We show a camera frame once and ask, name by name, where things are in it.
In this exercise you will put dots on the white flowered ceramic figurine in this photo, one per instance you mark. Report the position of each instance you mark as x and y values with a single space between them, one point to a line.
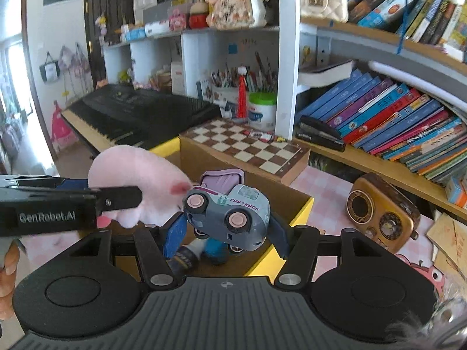
233 3

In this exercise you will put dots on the white light bar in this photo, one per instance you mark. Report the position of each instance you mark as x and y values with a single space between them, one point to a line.
401 74

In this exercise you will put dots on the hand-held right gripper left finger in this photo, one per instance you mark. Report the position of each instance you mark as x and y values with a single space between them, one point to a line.
175 235

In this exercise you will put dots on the white dark tote bag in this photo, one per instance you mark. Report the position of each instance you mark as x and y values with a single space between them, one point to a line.
50 69

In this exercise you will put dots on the blue tissue pack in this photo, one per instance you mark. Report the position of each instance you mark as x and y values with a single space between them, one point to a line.
134 35

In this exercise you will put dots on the brown retro radio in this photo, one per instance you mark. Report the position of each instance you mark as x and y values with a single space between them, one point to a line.
383 211

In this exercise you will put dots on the white wooden bookshelf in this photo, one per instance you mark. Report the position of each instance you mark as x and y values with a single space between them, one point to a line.
288 62

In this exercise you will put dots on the grey toy truck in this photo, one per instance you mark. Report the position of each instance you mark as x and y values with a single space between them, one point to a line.
233 204

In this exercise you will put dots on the white cube shelf unit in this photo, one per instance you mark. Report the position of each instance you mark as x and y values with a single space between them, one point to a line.
193 62

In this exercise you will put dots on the white spray bottle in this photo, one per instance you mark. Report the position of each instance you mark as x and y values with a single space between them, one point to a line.
186 259

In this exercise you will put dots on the desktop with pink checked cloth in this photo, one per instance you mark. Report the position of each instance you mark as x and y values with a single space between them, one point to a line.
328 197

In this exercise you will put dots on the pink hanging bags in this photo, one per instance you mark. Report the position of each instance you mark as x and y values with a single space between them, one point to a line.
74 62

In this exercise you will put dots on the white thick book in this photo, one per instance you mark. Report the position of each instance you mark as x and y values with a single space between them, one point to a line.
328 73

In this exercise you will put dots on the blue orange small carton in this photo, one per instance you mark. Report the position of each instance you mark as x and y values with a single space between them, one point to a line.
458 191

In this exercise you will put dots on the red white doll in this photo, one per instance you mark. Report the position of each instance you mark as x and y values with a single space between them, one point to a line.
199 16

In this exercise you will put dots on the pink plush pig toy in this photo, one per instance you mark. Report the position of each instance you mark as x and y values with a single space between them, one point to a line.
138 167

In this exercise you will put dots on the white pen holder with pens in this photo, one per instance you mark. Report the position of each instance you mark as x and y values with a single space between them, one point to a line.
224 94

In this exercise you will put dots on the pink backpack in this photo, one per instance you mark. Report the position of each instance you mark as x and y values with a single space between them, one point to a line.
62 131

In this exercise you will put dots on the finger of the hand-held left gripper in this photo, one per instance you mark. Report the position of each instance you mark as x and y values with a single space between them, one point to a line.
120 197

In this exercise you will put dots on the person's left hand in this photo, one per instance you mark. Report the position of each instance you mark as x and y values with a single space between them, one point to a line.
11 260

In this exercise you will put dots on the row of colourful thin books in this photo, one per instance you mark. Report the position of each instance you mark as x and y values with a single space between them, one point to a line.
383 116

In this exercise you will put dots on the yellow cardboard box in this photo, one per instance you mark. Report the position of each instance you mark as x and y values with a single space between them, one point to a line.
279 194

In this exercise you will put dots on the dark wooden door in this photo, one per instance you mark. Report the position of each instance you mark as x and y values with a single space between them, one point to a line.
109 25

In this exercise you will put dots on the wooden chessboard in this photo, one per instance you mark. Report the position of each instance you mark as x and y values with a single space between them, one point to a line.
248 142

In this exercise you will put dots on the small pink box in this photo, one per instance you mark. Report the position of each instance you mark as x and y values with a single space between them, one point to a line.
177 20

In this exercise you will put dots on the white can with green lid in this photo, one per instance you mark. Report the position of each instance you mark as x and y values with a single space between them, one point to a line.
262 113

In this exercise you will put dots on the white tissue pack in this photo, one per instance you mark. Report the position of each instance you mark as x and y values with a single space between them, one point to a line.
157 29

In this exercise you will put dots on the black electronic keyboard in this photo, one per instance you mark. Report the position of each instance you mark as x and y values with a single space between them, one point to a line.
138 109

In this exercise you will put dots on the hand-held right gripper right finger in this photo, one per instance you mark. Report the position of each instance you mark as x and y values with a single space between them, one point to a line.
279 237

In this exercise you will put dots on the red tassel ornament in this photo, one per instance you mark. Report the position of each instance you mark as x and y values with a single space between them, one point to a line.
242 91

